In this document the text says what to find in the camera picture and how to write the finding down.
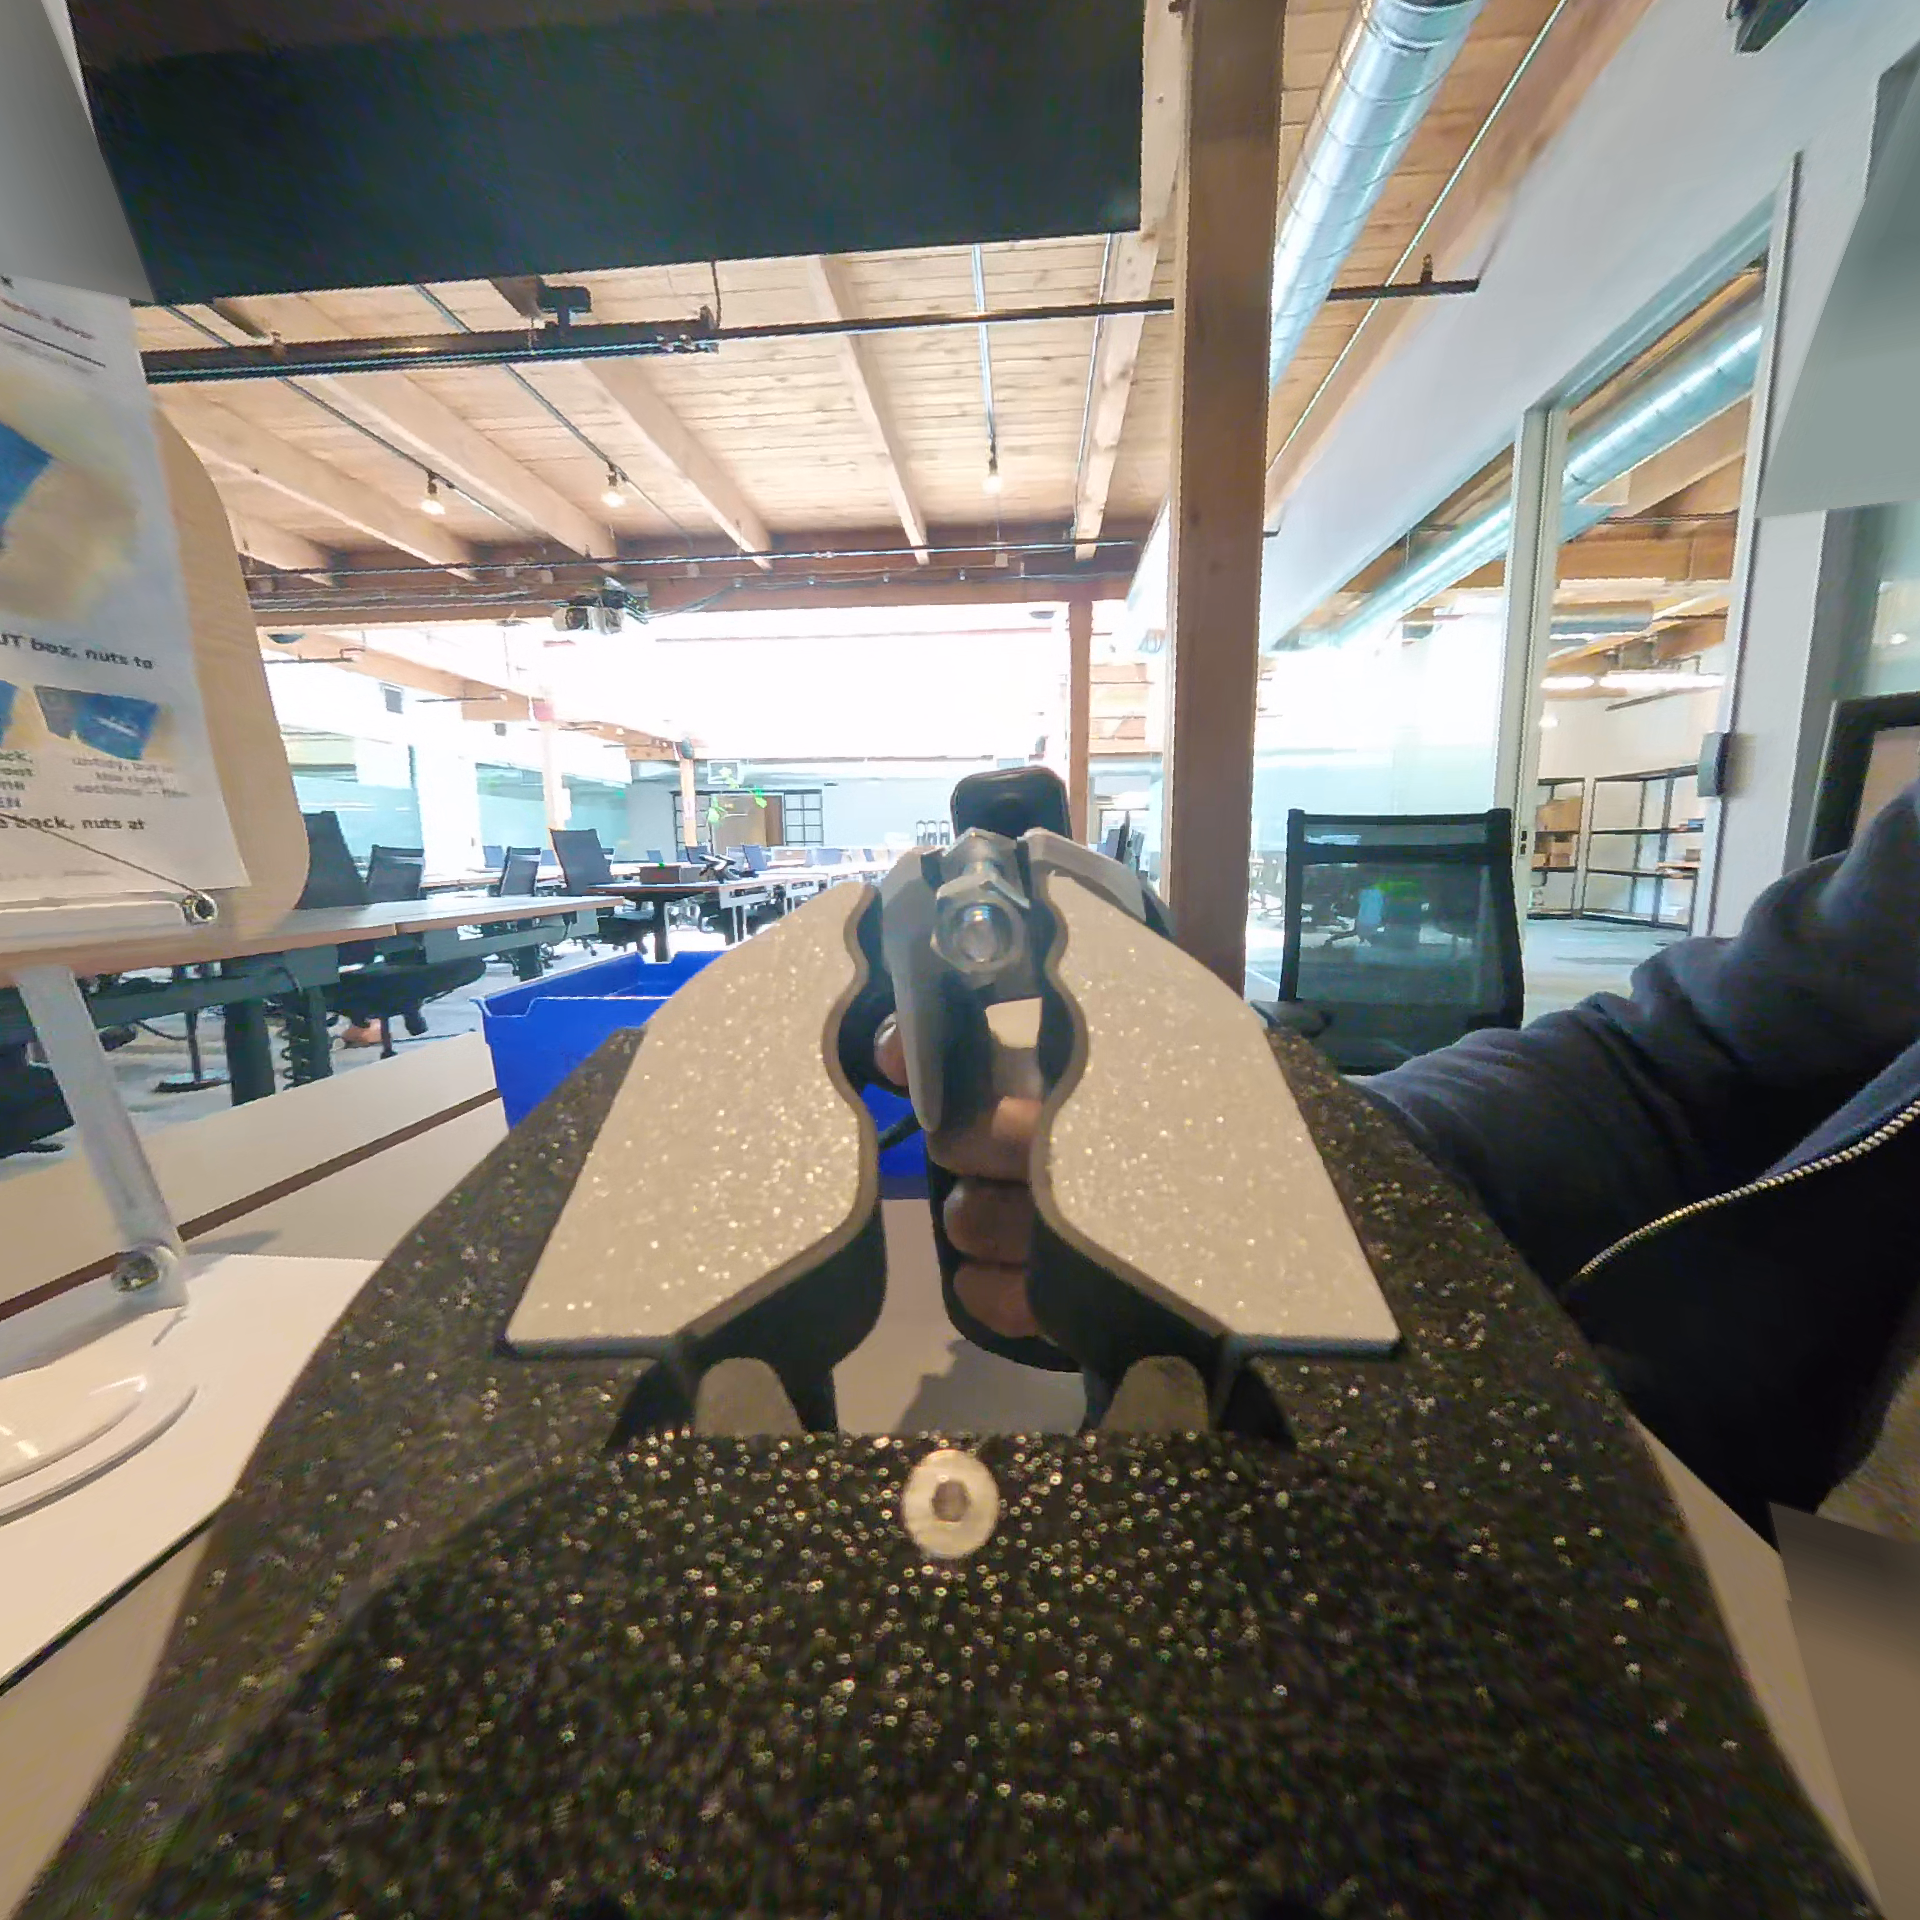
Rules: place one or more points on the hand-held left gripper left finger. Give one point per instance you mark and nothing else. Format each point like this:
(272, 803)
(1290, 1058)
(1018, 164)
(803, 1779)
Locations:
(704, 1157)

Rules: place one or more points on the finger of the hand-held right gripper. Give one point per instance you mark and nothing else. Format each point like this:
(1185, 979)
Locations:
(1087, 869)
(917, 1035)

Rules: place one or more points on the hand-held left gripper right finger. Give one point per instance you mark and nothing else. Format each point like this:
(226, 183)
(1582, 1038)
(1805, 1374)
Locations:
(1199, 1157)

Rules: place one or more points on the steel hex bolt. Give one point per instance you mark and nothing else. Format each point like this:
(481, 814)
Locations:
(974, 943)

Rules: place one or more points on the steel hex nut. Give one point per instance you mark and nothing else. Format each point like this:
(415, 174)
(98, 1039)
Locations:
(948, 902)

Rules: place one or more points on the blue plastic bin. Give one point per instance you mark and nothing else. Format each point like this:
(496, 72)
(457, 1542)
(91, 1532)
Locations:
(586, 1035)

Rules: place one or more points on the person's right hand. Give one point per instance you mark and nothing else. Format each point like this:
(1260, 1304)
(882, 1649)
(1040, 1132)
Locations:
(985, 1198)

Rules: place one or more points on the row of office desks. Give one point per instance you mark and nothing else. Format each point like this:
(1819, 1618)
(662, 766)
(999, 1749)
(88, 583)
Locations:
(448, 912)

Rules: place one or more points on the ceiling mounted device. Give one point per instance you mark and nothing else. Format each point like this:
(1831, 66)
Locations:
(598, 613)

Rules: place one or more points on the metal storage shelf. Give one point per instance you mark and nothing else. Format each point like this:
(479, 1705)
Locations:
(1620, 838)

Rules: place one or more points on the person's dark jacket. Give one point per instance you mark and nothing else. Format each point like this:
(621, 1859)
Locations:
(1769, 1322)

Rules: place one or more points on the grey stand pole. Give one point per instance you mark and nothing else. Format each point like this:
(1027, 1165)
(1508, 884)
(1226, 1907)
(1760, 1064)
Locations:
(106, 1138)

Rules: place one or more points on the black ceiling panel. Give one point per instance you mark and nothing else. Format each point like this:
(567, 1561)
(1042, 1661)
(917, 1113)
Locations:
(600, 137)

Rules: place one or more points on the printed instruction sheet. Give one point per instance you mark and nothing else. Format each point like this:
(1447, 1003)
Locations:
(106, 602)

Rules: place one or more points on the thin wooden post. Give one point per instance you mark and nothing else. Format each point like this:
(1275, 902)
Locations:
(1080, 705)

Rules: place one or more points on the wooden support post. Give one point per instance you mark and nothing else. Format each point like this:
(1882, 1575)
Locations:
(1220, 526)

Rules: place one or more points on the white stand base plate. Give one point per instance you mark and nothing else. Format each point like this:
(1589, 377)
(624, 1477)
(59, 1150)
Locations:
(226, 1426)

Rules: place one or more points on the silver air duct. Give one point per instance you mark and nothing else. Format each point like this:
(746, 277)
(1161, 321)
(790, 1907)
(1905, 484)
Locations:
(1357, 137)

